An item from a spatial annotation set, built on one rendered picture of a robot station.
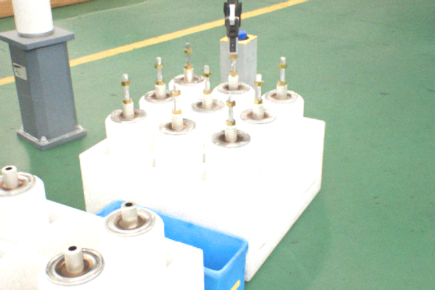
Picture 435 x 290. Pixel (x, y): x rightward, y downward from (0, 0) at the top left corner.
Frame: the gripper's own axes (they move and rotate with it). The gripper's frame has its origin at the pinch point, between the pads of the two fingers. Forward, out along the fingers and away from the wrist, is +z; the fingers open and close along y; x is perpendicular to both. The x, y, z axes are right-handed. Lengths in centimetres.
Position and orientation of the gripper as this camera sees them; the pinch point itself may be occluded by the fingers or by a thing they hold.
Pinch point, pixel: (232, 44)
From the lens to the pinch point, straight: 133.1
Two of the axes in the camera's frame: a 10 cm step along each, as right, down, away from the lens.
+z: 0.1, 9.0, 4.4
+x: -10.0, -0.1, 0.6
